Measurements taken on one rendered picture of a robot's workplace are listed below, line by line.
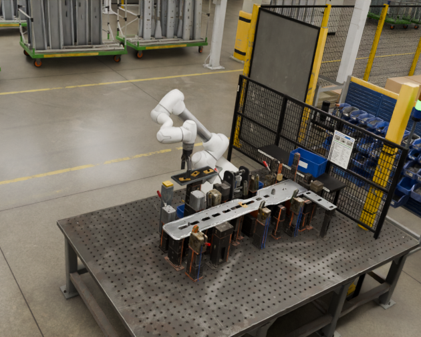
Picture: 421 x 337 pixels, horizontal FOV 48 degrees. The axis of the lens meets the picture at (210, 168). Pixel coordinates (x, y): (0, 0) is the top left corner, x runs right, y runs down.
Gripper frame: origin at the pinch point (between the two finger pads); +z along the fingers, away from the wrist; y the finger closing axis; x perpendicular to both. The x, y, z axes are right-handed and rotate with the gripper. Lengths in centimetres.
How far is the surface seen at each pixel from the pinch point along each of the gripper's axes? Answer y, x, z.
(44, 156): -274, -95, 121
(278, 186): -3, 85, 22
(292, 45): -203, 190, -47
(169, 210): 24.2, -17.7, 16.5
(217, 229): 48, 11, 20
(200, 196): 18.5, 7.5, 11.2
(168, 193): 7.3, -13.9, 13.1
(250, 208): 24, 48, 22
